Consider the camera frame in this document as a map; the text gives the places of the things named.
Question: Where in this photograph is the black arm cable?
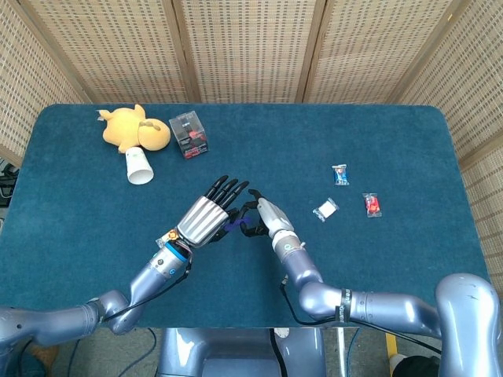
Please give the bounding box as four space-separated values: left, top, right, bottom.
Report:
279 276 443 354
100 258 193 321

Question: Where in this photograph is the yellow green candy packet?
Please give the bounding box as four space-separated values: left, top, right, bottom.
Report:
156 230 180 248

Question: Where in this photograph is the metal table leg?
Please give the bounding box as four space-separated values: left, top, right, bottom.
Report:
336 328 349 377

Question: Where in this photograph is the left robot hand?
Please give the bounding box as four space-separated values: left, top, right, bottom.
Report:
176 175 252 248

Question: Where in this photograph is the clear coffee capsule box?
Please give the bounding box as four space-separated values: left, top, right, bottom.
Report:
168 111 210 161

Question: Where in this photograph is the yellow plush toy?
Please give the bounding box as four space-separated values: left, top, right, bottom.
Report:
97 104 172 154

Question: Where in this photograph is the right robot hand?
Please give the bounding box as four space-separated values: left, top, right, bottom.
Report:
237 188 296 239

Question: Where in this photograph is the red candy packet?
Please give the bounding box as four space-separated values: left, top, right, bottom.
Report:
362 192 383 218

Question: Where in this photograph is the blue floor cable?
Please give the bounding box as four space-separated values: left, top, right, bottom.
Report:
74 328 158 377

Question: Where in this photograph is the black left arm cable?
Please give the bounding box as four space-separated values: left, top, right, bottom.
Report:
100 258 193 321

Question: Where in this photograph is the purple plastic stick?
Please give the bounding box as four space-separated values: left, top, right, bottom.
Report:
224 217 252 231

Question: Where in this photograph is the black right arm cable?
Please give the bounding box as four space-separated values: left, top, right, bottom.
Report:
279 276 443 354

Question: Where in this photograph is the white paper cup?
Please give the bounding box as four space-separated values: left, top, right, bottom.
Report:
124 147 154 185

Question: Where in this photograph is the blue carpet table cover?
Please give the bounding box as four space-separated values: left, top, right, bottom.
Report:
0 103 498 329

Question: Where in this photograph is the white candy packet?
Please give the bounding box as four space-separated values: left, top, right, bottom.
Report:
313 197 340 223

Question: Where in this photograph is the grey-blue robot torso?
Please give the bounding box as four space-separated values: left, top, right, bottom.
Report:
156 328 327 377

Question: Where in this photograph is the woven bamboo folding screen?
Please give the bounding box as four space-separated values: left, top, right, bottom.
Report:
0 0 503 303

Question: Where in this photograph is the black equipment on floor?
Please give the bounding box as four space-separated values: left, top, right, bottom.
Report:
0 159 20 209

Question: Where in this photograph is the blue candy packet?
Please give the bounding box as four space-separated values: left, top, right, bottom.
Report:
332 164 350 187

